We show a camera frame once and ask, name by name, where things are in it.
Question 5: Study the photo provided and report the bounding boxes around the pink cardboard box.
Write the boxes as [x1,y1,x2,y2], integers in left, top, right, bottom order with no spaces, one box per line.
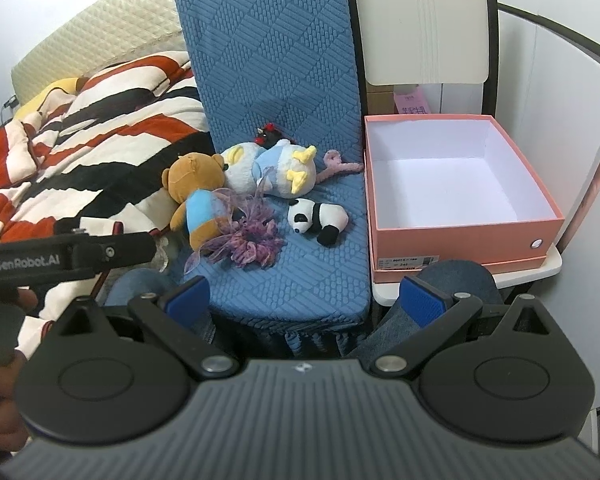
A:
[363,113,566,267]

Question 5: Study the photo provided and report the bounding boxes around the brown cardboard box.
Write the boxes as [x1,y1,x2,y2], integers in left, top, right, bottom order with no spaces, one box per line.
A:
[367,83,399,116]

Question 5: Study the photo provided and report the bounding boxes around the cream quilted headboard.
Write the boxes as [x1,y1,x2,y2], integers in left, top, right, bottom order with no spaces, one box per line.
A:
[11,0,202,111]

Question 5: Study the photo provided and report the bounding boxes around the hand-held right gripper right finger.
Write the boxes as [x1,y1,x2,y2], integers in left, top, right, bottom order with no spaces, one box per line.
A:
[370,276,551,379]

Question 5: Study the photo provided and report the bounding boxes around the pink paper tag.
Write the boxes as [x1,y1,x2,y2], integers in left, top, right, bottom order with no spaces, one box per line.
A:
[393,87,434,117]

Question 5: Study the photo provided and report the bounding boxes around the striped blanket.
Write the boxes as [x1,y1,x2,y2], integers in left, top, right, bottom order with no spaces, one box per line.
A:
[0,50,217,361]

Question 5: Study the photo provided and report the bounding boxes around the purple ribbon scrunchie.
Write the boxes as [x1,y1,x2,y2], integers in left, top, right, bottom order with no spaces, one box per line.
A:
[185,175,286,276]

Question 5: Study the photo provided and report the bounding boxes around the panda plush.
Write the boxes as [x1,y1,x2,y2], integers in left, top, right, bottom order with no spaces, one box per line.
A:
[286,197,350,246]

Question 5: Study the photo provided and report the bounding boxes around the red black toy figure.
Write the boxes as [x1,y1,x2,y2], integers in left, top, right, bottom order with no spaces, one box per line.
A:
[252,122,289,149]

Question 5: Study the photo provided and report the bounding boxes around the yellow pillow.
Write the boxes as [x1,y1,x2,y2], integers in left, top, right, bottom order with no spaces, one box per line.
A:
[12,76,89,121]

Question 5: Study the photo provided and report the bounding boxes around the blue white penguin plush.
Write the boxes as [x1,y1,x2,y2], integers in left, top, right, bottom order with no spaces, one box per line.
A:
[219,142,319,197]

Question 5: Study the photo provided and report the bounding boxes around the blue quilted chair cover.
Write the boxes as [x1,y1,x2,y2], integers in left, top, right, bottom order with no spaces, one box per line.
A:
[174,0,372,357]

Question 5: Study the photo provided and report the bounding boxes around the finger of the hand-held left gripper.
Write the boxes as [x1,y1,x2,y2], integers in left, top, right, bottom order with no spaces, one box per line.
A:
[53,218,127,236]
[74,231,157,272]

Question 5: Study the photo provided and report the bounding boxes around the black cable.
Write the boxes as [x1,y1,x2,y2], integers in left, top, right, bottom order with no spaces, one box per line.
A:
[0,94,22,122]

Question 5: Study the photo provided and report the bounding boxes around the pink plush toy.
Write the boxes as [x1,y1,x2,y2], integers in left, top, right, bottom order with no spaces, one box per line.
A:
[323,148,365,181]

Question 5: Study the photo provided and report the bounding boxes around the brown teddy bear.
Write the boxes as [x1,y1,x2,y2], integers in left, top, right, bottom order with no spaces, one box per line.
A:
[161,152,242,252]

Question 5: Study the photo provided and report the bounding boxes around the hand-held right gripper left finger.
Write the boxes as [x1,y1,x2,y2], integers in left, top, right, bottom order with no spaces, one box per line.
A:
[50,276,241,381]

